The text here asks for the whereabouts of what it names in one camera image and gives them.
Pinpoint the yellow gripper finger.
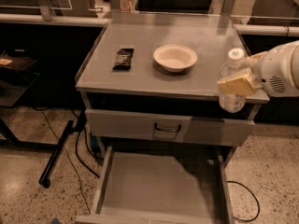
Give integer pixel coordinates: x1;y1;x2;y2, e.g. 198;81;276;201
243;51;266;68
217;73;263;96

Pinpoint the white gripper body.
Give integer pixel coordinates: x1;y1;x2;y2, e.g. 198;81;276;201
254;41;299;97

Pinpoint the clear plastic water bottle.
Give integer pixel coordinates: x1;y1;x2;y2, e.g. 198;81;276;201
219;48;246;113

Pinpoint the grey top drawer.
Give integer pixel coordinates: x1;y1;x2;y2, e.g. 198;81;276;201
85;109;254;147

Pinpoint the grey cabinet counter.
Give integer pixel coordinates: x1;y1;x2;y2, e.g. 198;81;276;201
75;12;271;105

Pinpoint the open grey middle drawer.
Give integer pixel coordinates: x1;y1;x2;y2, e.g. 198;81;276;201
75;146;235;224

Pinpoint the white paper bowl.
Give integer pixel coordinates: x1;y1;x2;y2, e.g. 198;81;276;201
153;45;197;73

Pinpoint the dark snack bar wrapper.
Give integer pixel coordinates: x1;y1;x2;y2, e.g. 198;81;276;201
113;49;134;71

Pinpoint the black stand leg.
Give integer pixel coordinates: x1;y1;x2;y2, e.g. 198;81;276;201
38;120;73;189

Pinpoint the dark side table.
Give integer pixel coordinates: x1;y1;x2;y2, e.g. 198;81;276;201
0;50;39;107

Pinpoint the black drawer handle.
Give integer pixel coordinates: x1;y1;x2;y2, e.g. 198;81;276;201
154;122;181;133

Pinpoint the black floor cable right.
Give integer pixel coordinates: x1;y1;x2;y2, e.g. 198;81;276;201
226;180;261;223

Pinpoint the black floor cable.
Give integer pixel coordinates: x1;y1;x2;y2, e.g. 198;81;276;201
226;180;261;223
31;105;104;215

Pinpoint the black floor cable left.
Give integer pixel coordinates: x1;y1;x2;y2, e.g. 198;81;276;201
31;105;104;215

